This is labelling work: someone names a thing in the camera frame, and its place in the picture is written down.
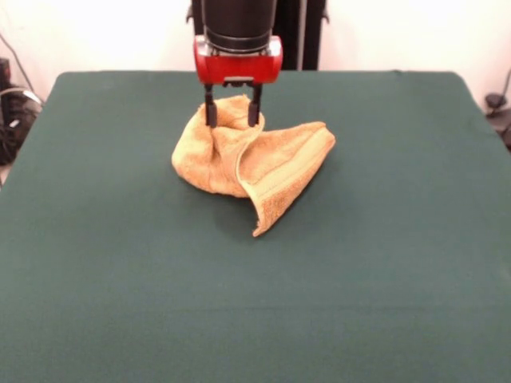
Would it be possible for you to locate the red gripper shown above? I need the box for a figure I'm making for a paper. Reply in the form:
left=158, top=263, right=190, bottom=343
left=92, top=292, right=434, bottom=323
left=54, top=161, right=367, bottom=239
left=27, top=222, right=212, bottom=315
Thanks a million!
left=193, top=34, right=285, bottom=129

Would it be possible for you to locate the yellow-orange terry towel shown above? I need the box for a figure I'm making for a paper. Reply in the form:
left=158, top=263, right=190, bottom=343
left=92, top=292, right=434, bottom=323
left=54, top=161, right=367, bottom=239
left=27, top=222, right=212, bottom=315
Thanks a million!
left=170, top=94, right=336, bottom=239

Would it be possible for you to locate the dark green tablecloth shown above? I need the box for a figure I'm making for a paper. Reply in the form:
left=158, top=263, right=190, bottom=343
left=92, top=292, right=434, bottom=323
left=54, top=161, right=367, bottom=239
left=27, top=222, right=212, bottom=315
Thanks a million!
left=0, top=70, right=511, bottom=383

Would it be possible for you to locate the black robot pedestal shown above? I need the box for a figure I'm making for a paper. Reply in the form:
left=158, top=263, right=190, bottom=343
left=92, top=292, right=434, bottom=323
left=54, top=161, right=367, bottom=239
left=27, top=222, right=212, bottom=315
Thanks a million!
left=185, top=0, right=331, bottom=72

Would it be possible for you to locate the black equipment with cables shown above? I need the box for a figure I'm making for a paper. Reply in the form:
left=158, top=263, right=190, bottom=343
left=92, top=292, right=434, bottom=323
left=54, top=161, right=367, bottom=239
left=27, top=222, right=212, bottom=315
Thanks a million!
left=0, top=57, right=44, bottom=165

